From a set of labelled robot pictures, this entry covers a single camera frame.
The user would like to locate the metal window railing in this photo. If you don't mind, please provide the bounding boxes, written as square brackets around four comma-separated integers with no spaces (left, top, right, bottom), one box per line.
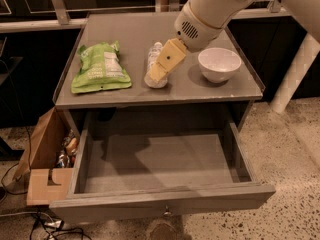
[0,0,320,34]

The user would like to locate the white ceramic bowl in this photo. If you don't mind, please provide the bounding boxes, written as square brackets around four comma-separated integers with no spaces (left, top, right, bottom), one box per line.
[198,48,242,83]

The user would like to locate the green snack bag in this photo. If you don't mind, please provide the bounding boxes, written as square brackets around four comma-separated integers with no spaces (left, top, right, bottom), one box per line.
[71,41,132,94]

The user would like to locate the metal drawer knob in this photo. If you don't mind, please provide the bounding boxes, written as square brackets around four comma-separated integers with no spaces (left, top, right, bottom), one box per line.
[163,206,173,217]

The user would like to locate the black floor cables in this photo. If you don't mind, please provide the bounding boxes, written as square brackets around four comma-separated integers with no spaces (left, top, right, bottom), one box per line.
[0,127,93,240]

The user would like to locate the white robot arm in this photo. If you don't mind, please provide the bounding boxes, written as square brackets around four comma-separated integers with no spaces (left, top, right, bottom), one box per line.
[145,0,320,113]

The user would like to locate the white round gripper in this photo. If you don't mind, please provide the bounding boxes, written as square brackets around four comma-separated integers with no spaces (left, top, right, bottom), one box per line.
[148,0,228,83]

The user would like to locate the clear plastic water bottle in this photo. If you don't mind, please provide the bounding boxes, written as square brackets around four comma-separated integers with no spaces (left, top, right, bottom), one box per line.
[144,42,168,89]

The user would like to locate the brown cardboard box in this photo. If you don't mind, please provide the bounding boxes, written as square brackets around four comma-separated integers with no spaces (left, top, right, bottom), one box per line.
[13,108,73,206]

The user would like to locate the grey open top drawer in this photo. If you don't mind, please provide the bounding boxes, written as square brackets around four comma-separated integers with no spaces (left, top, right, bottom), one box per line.
[50,113,275,223]

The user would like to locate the grey wooden cabinet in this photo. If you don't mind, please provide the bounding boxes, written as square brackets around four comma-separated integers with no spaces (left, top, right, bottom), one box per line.
[54,12,264,131]

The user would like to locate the items inside cardboard box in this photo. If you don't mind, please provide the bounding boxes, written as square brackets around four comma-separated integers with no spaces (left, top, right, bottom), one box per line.
[55,130,78,168]

